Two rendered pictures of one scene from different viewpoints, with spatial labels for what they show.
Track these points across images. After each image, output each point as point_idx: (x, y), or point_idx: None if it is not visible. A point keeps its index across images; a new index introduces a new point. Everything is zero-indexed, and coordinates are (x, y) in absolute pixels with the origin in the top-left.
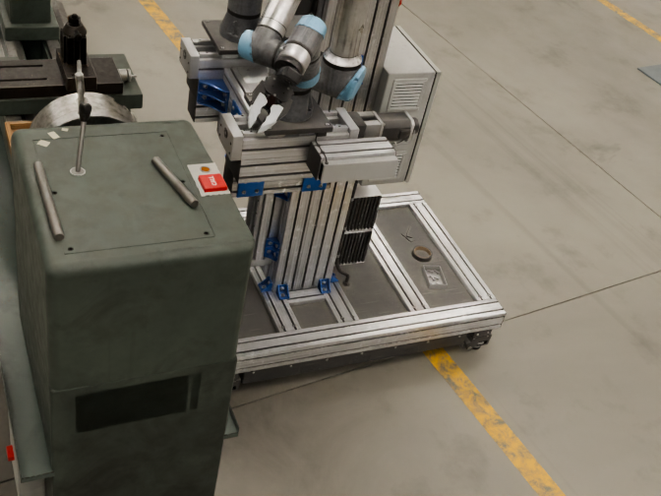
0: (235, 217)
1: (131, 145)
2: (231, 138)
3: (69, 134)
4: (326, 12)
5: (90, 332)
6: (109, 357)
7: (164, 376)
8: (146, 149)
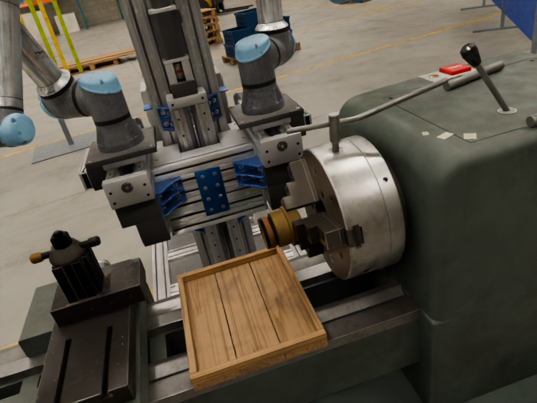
0: (494, 58)
1: (423, 103)
2: (297, 137)
3: (433, 129)
4: (204, 32)
5: None
6: None
7: None
8: (423, 97)
